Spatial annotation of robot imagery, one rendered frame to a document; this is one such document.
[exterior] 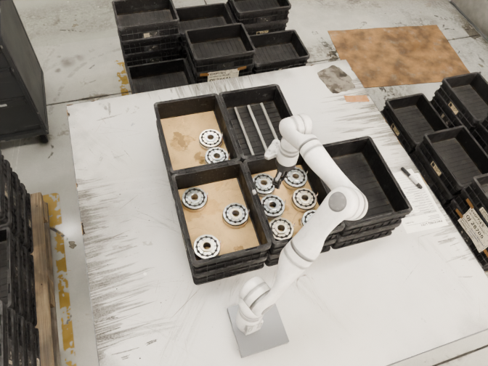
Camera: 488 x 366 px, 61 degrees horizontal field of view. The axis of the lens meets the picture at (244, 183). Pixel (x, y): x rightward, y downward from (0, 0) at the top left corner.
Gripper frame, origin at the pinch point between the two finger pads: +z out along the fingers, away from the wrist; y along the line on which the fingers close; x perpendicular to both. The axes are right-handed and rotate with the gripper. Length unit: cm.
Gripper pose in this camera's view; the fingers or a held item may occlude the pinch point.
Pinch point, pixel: (280, 179)
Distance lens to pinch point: 159.0
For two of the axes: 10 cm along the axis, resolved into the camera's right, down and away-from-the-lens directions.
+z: -0.8, 5.5, 8.3
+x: -8.8, -4.4, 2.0
